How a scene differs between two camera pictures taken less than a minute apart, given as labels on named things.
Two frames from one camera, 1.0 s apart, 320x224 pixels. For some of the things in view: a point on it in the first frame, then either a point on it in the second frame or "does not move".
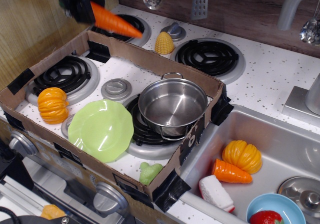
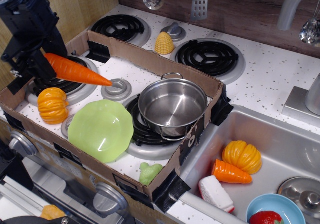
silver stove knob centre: x=116 y=90 does not move
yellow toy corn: x=164 y=44 does not move
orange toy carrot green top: x=106 y=18 -> x=66 y=69
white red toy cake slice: x=212 y=190 does not move
